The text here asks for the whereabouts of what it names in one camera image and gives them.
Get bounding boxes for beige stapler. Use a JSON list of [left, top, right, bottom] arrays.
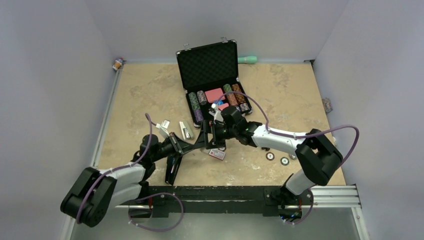
[[179, 121, 194, 140]]

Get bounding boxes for black stapler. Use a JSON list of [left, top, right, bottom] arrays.
[[165, 154, 183, 186]]

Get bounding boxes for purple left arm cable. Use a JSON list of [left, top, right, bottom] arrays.
[[75, 113, 163, 225]]

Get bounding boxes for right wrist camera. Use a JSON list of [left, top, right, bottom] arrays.
[[209, 103, 224, 123]]

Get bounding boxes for red staple box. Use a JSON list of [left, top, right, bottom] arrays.
[[208, 148, 226, 161]]

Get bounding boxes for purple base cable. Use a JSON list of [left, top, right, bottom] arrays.
[[128, 189, 186, 232]]

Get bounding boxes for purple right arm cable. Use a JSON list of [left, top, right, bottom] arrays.
[[215, 91, 360, 167]]

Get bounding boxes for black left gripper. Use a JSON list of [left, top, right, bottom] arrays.
[[150, 132, 194, 163]]

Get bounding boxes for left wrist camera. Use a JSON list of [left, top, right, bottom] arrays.
[[155, 119, 170, 139]]

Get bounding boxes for mint green bottle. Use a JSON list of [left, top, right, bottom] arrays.
[[237, 56, 258, 65]]

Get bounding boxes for small orange bottle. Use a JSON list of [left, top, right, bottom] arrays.
[[112, 57, 125, 71]]

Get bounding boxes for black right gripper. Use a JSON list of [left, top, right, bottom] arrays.
[[193, 119, 238, 150]]

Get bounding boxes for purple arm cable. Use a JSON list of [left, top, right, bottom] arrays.
[[215, 91, 360, 167], [75, 113, 163, 225]]

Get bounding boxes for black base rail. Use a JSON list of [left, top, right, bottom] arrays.
[[128, 185, 313, 222]]

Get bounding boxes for black poker chip case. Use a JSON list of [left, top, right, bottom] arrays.
[[175, 39, 245, 129]]

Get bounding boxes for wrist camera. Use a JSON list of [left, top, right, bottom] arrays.
[[209, 103, 224, 123], [155, 119, 170, 139]]

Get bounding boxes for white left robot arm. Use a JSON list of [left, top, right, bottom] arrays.
[[60, 133, 201, 227]]

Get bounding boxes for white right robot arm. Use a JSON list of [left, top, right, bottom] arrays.
[[206, 106, 343, 204]]

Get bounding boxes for pink card deck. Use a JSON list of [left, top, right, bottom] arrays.
[[204, 88, 225, 103]]

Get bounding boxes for green poker chip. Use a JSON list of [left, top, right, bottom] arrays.
[[280, 157, 290, 166]]

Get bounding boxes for red-brown poker chip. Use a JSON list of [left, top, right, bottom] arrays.
[[265, 152, 275, 161]]

